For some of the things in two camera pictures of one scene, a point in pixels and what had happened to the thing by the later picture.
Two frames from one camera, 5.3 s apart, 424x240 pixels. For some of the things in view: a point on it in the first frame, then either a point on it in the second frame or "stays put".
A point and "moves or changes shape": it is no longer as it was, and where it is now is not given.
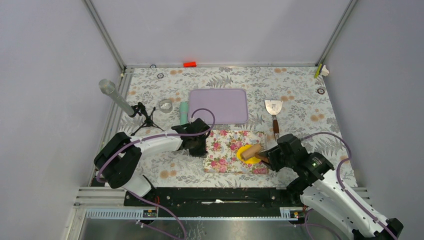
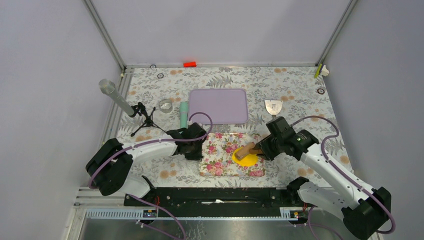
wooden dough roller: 252,151 moves or changes shape
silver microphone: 108,87 stays put
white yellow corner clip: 322,70 stays put
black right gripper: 273,163 to 263,145
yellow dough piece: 253,160 moves or changes shape
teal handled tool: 183,109 stays put
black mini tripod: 140,109 stays put
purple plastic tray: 229,106 stays put
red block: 189,64 stays put
